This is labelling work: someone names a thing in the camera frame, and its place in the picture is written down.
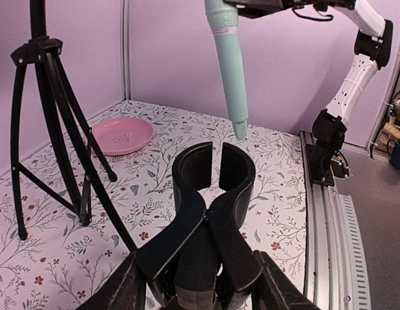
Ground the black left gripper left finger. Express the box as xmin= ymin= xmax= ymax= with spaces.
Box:
xmin=78 ymin=253 xmax=145 ymax=310

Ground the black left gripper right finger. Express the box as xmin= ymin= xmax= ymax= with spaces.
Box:
xmin=251 ymin=250 xmax=319 ymax=310

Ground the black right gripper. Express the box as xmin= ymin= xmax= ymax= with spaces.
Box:
xmin=225 ymin=0 xmax=352 ymax=18

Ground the teal toy microphone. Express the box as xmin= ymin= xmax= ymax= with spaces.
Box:
xmin=204 ymin=1 xmax=248 ymax=140

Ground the black round-base mic stand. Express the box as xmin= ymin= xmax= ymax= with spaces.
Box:
xmin=135 ymin=142 xmax=262 ymax=309

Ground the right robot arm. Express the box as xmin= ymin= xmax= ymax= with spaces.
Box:
xmin=233 ymin=0 xmax=394 ymax=186

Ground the pink plate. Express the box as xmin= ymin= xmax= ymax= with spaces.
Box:
xmin=92 ymin=118 xmax=154 ymax=156

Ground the dark blue mug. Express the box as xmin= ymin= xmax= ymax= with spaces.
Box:
xmin=386 ymin=139 xmax=400 ymax=171

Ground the black music stand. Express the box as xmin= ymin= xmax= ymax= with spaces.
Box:
xmin=10 ymin=1 xmax=136 ymax=251

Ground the aluminium front rail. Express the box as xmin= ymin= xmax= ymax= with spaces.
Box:
xmin=299 ymin=129 xmax=375 ymax=310

